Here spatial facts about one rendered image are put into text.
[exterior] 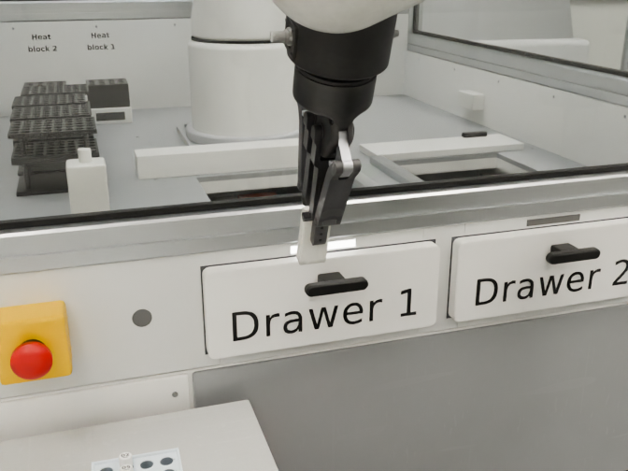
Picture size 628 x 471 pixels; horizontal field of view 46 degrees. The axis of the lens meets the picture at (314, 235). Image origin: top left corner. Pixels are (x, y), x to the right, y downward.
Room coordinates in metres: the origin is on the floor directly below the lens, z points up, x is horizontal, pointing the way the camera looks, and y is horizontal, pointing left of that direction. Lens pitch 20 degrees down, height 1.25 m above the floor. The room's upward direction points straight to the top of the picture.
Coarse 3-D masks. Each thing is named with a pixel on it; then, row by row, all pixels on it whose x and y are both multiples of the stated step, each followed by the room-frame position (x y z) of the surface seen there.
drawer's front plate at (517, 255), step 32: (576, 224) 0.92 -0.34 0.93; (608, 224) 0.92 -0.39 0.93; (480, 256) 0.86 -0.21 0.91; (512, 256) 0.88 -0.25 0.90; (544, 256) 0.89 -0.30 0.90; (608, 256) 0.92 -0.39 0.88; (480, 288) 0.86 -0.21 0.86; (512, 288) 0.88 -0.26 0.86; (576, 288) 0.91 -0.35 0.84; (608, 288) 0.92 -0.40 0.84
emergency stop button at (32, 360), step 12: (24, 348) 0.65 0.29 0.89; (36, 348) 0.66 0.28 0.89; (48, 348) 0.67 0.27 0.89; (12, 360) 0.65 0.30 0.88; (24, 360) 0.65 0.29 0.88; (36, 360) 0.65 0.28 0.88; (48, 360) 0.66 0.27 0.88; (24, 372) 0.65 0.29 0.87; (36, 372) 0.65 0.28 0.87; (48, 372) 0.66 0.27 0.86
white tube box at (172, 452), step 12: (132, 456) 0.61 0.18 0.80; (144, 456) 0.61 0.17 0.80; (156, 456) 0.61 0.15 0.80; (168, 456) 0.61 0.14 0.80; (96, 468) 0.59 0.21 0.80; (108, 468) 0.59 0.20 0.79; (144, 468) 0.60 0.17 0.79; (156, 468) 0.59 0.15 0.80; (168, 468) 0.59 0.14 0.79; (180, 468) 0.59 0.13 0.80
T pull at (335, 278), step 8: (336, 272) 0.80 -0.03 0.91; (320, 280) 0.79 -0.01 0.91; (328, 280) 0.77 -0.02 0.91; (336, 280) 0.77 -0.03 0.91; (344, 280) 0.77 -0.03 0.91; (352, 280) 0.77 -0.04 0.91; (360, 280) 0.78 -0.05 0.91; (312, 288) 0.76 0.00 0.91; (320, 288) 0.76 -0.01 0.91; (328, 288) 0.76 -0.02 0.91; (336, 288) 0.77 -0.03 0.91; (344, 288) 0.77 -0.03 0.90; (352, 288) 0.77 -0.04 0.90; (360, 288) 0.78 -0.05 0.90; (312, 296) 0.76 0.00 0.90
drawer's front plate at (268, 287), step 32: (352, 256) 0.81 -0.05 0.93; (384, 256) 0.82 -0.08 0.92; (416, 256) 0.84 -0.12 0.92; (224, 288) 0.76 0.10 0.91; (256, 288) 0.78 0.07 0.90; (288, 288) 0.79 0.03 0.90; (384, 288) 0.82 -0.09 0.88; (416, 288) 0.84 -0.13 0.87; (224, 320) 0.76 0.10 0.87; (288, 320) 0.79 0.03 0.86; (352, 320) 0.81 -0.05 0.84; (384, 320) 0.82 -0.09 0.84; (416, 320) 0.84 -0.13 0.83; (224, 352) 0.76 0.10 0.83; (256, 352) 0.78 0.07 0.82
